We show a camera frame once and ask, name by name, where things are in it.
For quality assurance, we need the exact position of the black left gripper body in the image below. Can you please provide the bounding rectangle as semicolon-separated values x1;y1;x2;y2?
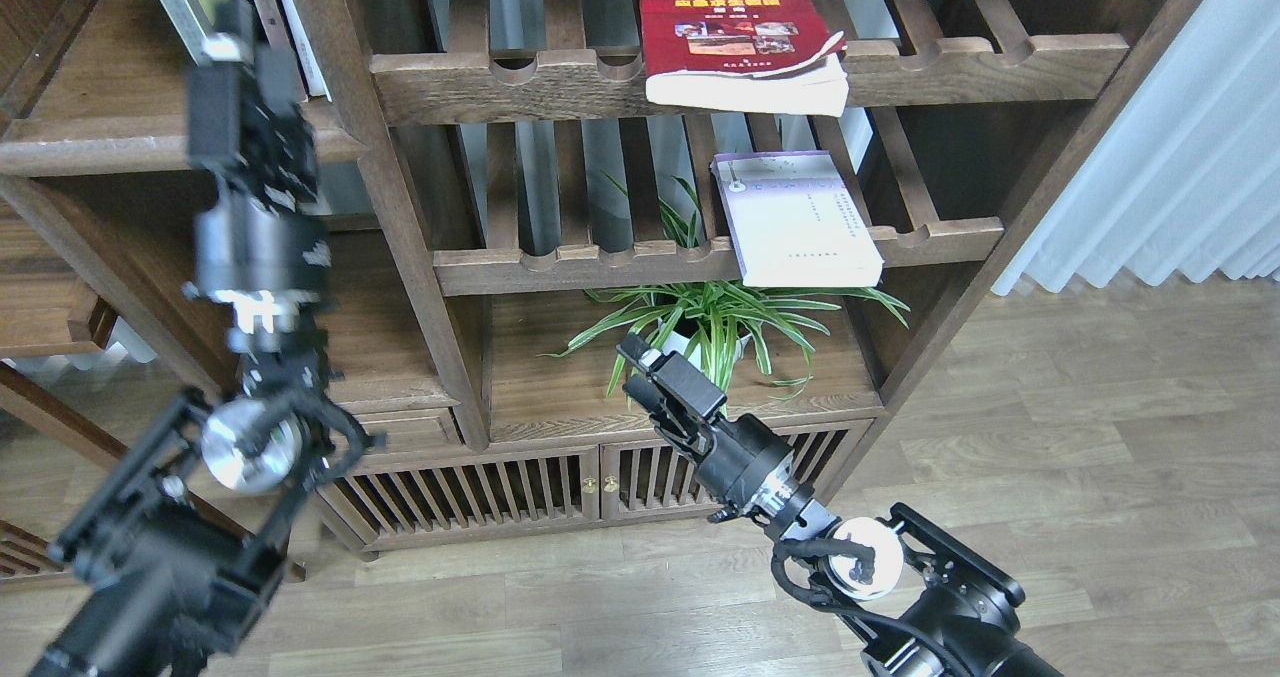
189;108;332;305

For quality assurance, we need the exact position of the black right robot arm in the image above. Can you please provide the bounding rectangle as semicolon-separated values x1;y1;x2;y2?
618;334;1056;676

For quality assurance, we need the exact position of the white plant pot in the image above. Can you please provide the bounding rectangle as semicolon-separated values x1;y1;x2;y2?
660;320;753;384

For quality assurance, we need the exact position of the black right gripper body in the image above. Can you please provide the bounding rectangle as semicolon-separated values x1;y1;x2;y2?
635;393;801;523

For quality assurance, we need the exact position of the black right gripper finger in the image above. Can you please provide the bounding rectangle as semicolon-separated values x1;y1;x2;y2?
616;334;726;418

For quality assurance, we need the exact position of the pale lavender cover book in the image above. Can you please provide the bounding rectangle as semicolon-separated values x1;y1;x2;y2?
710;150;884;288

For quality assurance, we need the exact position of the wooden side furniture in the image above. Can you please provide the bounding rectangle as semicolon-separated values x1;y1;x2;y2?
0;202;306;585

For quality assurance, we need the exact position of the white spine upright book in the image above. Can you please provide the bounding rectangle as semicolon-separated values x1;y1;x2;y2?
280;0;332;99

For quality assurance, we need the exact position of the white pleated curtain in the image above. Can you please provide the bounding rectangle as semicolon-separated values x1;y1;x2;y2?
992;0;1279;296

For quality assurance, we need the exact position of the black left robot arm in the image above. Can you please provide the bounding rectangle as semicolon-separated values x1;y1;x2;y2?
32;0;385;676

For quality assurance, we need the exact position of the dark wooden bookshelf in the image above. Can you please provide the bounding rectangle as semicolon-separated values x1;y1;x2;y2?
0;0;1236;562

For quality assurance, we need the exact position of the green spider plant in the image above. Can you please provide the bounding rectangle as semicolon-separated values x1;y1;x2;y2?
541;171;913;413

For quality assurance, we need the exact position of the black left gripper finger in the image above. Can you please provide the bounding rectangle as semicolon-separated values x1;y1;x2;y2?
187;0;257;171

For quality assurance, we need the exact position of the red cover book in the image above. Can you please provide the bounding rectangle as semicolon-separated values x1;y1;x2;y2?
637;0;849;116

